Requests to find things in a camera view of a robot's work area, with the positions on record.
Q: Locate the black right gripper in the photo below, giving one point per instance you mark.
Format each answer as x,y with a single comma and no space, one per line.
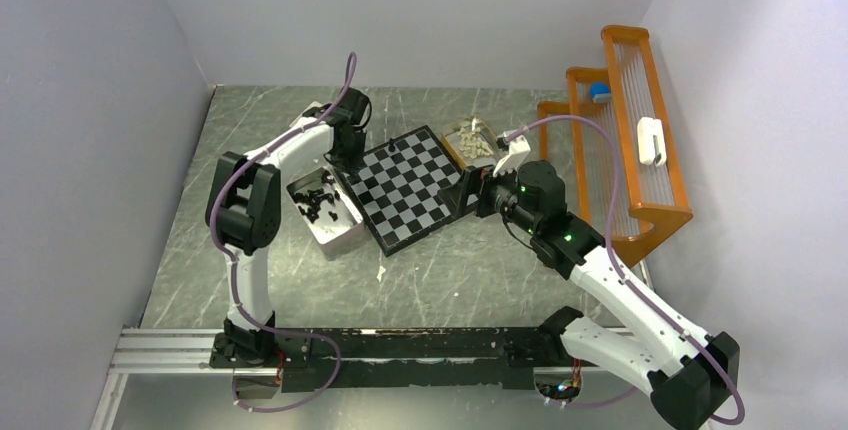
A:
470,181

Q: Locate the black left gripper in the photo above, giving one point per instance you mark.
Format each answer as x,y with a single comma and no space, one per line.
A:
356,161

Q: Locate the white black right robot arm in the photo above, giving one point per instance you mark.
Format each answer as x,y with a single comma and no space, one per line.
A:
686,372

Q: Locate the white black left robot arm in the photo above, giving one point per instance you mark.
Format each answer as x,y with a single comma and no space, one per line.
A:
244,210

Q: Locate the white chess pieces pile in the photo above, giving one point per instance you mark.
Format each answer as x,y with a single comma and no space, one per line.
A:
471,140

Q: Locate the black chess pieces pile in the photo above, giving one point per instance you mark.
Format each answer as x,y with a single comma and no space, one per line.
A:
318,197

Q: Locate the white red card box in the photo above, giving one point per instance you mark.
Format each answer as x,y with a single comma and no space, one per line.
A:
315,110

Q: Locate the black white chessboard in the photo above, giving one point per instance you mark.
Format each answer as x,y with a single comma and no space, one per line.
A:
397,194

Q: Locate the yellow tray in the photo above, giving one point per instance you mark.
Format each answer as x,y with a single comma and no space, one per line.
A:
447,139

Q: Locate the pink metal tin box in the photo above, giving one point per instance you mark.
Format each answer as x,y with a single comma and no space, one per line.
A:
339,238

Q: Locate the orange wooden rack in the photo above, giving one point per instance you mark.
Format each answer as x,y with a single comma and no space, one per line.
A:
643,205

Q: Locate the blue round object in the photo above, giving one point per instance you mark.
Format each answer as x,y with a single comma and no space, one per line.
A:
600,93

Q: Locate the white plastic clip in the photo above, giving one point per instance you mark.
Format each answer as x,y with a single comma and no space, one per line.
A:
651,143

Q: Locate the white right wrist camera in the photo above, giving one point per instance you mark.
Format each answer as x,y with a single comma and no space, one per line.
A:
515,150

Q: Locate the black mounting rail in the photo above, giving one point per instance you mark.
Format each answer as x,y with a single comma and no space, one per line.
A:
514,358

